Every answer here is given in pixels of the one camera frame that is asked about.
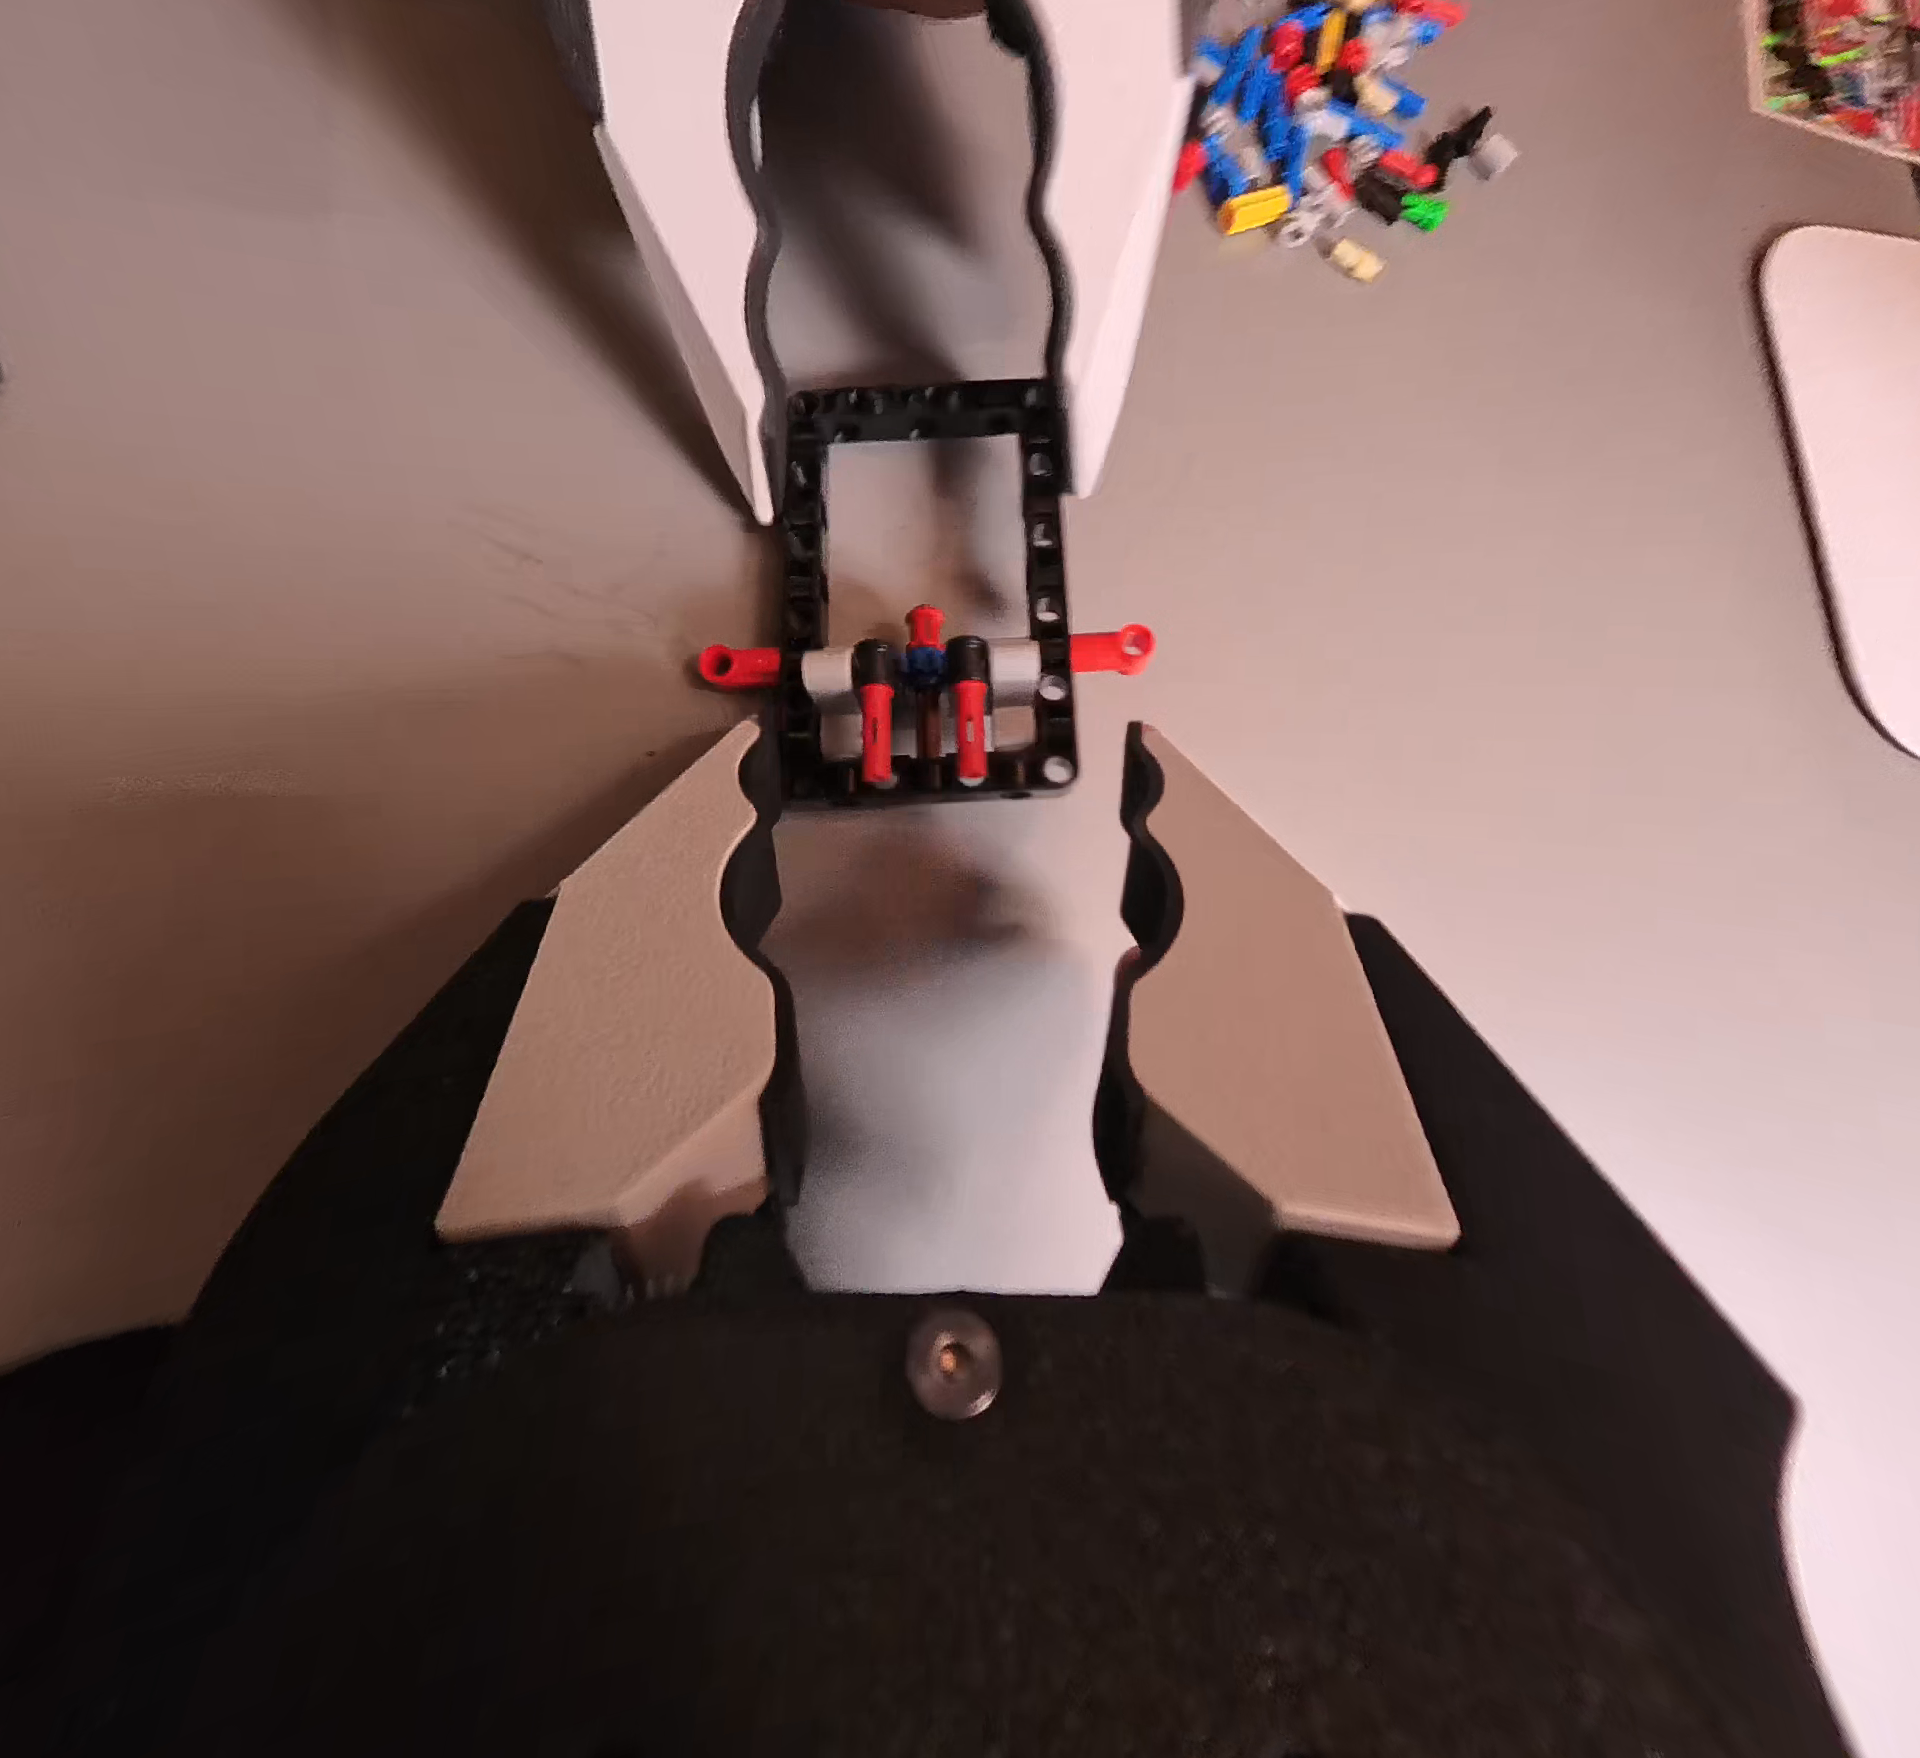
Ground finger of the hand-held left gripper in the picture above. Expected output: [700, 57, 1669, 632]
[960, 0, 1200, 501]
[569, 0, 794, 529]

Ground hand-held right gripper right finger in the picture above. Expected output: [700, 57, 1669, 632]
[1098, 721, 1461, 1288]

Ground black lego frame assembly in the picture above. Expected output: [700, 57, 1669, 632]
[696, 377, 1158, 815]

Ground pile of small lego pieces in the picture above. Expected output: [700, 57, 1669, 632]
[1170, 0, 1522, 288]

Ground white book stand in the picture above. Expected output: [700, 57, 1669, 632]
[1754, 227, 1920, 759]

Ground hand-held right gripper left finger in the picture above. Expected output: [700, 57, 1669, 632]
[435, 721, 804, 1288]

